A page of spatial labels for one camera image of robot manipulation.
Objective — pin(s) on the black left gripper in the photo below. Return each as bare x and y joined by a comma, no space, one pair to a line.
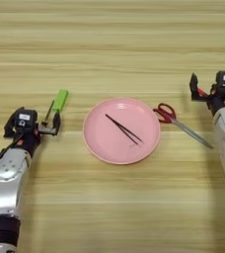
29,141

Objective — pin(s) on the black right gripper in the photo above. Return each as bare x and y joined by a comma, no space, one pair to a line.
219,100

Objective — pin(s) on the black chopsticks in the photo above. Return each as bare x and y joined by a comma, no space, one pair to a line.
124,129

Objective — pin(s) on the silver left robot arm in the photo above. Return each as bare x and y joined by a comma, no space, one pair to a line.
6,184

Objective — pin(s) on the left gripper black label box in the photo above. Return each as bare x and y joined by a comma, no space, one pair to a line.
25,120

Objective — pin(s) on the green rectangular block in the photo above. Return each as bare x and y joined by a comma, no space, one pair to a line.
60,100

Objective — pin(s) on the pink round plate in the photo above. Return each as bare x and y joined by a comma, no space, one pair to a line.
117,153

